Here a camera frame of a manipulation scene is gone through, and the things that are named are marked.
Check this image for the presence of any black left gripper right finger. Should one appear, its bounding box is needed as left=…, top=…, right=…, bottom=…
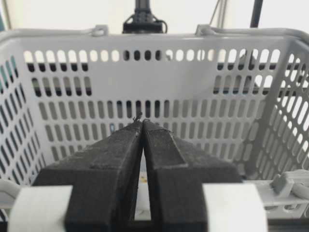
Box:
left=143, top=120, right=241, bottom=232

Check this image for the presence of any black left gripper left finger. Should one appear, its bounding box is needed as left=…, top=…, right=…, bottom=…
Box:
left=7, top=120, right=143, bottom=232

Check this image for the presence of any grey plastic shopping basket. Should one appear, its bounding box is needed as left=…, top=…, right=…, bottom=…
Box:
left=0, top=33, right=309, bottom=185

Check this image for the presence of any black pole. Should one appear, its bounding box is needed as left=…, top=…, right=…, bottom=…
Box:
left=250, top=0, right=263, bottom=28

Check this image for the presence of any grey far basket handle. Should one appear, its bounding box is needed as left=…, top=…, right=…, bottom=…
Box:
left=0, top=24, right=309, bottom=44

